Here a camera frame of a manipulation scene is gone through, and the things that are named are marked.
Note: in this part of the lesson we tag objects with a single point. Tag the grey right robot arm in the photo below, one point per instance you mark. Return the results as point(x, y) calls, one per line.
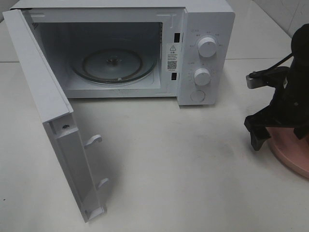
point(299, 51)

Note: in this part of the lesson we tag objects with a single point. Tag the white lower timer knob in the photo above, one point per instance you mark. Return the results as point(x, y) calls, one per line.
point(202, 77)

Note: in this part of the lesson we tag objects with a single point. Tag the white microwave oven body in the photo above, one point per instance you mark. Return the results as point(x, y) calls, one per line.
point(68, 29)

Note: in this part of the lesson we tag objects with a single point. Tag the white warning label sticker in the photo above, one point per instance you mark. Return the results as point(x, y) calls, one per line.
point(172, 55)

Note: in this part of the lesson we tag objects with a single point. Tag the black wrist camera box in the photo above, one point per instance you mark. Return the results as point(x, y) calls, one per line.
point(273, 78)

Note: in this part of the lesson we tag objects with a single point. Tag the white microwave door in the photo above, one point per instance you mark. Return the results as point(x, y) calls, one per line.
point(56, 114)

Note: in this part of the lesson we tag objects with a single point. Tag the glass microwave turntable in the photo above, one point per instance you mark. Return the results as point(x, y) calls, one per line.
point(114, 66)

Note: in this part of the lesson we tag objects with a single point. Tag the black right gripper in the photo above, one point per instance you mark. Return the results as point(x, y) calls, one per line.
point(289, 108)

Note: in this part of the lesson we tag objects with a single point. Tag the white upper power knob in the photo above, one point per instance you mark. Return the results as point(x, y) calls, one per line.
point(207, 46)

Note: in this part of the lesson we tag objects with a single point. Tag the white round door button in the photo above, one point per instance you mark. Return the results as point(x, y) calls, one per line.
point(198, 96)

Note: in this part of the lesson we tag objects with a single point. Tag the pink round plate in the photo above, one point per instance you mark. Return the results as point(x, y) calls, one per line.
point(289, 150)

